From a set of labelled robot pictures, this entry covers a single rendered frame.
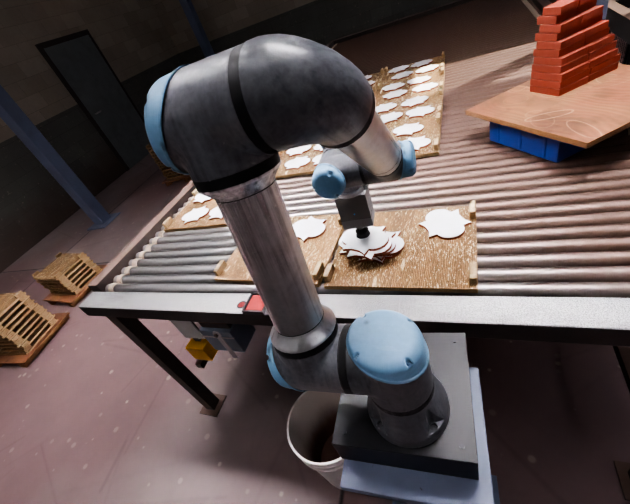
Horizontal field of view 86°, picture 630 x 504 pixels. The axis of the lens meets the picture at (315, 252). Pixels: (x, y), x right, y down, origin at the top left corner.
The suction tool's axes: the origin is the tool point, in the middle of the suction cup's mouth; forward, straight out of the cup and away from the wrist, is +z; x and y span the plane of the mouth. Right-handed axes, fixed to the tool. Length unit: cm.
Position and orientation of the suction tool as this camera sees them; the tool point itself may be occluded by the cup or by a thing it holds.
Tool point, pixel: (363, 234)
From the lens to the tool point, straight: 100.6
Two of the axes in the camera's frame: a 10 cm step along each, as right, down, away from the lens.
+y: -9.3, 1.1, 3.4
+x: -1.8, 6.7, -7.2
